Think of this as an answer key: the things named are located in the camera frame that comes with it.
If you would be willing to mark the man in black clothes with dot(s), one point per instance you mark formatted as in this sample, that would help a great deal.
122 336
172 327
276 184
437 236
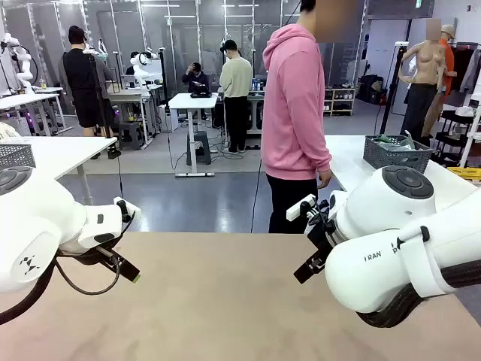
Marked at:
84 75

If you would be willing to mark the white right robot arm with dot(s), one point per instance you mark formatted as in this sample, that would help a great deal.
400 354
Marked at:
376 263

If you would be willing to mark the white slim background robot arm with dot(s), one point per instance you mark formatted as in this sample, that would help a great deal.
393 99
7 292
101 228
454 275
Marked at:
23 64

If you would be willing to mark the clothes rail with dark garments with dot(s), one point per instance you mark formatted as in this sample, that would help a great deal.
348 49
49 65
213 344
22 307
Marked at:
464 67

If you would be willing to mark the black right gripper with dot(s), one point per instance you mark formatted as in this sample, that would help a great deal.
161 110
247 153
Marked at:
323 237

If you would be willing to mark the cream cloth bundle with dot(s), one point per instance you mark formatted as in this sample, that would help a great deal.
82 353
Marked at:
7 131

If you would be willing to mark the yellow flat crate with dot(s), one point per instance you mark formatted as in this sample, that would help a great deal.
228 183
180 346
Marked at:
464 173

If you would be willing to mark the black tripod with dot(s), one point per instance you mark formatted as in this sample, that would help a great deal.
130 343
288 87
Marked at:
99 97

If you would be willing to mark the white side table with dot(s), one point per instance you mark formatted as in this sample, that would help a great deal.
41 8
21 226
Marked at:
56 150
345 158

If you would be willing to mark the person's right forearm pink sleeve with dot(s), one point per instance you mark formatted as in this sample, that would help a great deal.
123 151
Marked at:
319 150

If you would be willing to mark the dark grey herringbone plastic basket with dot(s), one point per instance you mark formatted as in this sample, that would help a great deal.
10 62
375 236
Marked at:
394 159

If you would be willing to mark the black bags pile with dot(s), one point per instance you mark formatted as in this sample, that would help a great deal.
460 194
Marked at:
372 90

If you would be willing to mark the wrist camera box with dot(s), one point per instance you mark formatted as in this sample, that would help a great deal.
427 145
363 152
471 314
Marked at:
297 210
132 210

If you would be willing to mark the person's right hand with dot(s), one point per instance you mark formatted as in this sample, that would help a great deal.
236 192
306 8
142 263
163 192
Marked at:
325 179

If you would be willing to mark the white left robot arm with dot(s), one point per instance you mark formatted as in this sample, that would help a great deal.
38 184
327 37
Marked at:
37 225

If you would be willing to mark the black stand with white head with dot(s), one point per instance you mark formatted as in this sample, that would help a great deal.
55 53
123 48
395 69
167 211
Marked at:
392 82

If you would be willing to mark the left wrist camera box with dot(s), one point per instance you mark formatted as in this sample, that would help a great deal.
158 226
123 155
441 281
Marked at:
132 210

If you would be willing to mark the person in cream sweater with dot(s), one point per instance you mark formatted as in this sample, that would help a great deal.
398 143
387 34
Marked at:
236 79

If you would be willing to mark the grey perforated basket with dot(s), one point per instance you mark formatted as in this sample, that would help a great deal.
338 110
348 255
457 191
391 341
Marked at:
17 156

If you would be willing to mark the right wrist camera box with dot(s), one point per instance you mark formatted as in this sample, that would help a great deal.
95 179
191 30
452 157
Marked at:
297 210

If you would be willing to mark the bare mannequin with grey trousers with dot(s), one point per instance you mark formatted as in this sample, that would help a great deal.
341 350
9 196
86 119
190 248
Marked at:
422 75

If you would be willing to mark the person in pink hoodie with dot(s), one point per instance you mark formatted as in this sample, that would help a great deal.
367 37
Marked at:
293 113

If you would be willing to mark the black step stool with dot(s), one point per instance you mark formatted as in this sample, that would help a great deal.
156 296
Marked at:
129 135

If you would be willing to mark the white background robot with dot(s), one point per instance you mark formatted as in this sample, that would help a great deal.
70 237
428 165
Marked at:
141 69

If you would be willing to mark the grey step stool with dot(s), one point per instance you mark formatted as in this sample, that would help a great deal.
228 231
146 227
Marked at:
199 148

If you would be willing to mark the wooden shoe shelf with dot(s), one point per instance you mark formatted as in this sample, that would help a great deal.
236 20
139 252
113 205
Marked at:
340 101

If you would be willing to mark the white standing desk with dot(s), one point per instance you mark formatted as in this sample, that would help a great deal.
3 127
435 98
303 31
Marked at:
193 101

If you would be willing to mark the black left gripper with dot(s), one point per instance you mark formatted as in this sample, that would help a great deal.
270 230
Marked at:
94 253

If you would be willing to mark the seated person in dark hoodie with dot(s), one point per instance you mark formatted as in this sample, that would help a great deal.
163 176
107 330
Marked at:
197 79

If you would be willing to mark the grey work desk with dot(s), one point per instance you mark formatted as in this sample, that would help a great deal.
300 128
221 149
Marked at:
127 96

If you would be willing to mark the mannequin with orange shirt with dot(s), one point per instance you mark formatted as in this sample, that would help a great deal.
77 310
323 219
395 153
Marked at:
448 64

